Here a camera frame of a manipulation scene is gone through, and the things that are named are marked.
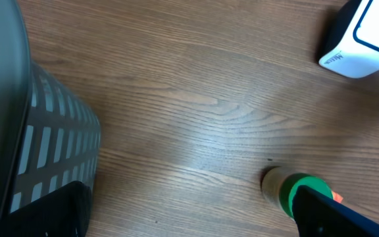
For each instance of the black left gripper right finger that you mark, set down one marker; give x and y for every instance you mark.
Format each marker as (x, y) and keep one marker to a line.
(317, 215)

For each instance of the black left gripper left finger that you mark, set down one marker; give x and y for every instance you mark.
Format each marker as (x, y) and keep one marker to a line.
(63, 212)

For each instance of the small orange box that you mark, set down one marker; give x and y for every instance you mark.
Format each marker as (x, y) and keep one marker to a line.
(337, 197)

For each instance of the green lid jar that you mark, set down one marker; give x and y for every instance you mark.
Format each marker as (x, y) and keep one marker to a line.
(279, 187)

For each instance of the white barcode scanner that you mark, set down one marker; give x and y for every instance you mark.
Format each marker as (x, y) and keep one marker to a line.
(351, 48)

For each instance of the grey plastic mesh basket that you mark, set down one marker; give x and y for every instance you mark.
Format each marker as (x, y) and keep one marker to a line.
(48, 136)

